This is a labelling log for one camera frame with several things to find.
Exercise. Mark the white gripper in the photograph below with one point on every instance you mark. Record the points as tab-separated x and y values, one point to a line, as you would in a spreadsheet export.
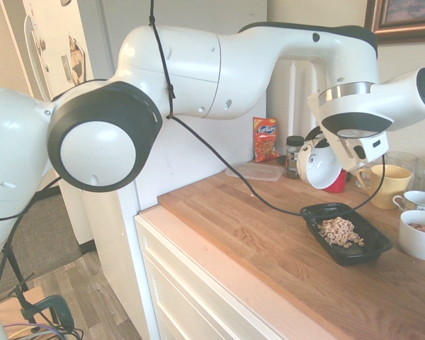
343	159

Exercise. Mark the white bowl with swirl pattern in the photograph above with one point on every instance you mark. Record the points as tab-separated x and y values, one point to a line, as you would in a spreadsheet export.
320	170

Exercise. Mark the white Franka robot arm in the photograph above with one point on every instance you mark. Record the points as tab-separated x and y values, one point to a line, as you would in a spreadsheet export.
233	71

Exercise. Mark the black plastic tray box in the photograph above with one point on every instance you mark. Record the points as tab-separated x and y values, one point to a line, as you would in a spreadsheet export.
361	255

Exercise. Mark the white bowl with cereal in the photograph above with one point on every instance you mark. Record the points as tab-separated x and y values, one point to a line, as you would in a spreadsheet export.
418	244

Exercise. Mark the spice jar with black lid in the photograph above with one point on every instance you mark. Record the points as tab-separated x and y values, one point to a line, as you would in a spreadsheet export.
292	159

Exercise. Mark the short white taper candle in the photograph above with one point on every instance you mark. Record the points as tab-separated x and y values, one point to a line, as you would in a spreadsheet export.
293	99

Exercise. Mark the medium white taper candle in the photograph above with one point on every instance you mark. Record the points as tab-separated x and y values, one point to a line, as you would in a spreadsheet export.
313	92

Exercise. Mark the orange snack bag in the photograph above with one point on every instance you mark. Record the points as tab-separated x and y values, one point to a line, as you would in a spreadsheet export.
265	140

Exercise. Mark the red enamel mug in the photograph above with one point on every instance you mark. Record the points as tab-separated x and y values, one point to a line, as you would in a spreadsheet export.
338	184

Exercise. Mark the clear plastic container lid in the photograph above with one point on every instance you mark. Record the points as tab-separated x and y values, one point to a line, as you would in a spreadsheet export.
258	171

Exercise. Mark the yellow ceramic mug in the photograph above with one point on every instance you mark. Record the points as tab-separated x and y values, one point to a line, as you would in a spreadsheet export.
393	187

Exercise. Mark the large wooden butcher board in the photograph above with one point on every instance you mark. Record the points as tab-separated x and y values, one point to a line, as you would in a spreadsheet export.
269	230

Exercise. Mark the white cup with blue pattern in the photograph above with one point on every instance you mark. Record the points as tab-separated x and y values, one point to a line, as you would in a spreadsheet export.
421	203

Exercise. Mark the white drawer cabinet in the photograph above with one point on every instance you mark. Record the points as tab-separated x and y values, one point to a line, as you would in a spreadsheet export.
184	283

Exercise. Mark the green metal clamp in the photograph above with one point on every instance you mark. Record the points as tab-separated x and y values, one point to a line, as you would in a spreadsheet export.
56	308

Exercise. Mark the robot mounting table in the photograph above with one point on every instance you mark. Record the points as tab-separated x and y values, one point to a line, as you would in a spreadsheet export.
7	304

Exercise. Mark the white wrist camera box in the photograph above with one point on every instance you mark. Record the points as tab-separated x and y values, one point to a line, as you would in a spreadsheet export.
370	148

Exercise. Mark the dark wooden picture frame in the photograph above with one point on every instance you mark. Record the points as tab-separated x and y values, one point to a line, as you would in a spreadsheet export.
403	28

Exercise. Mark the black camera stand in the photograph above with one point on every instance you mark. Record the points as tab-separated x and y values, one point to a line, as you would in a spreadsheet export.
16	272

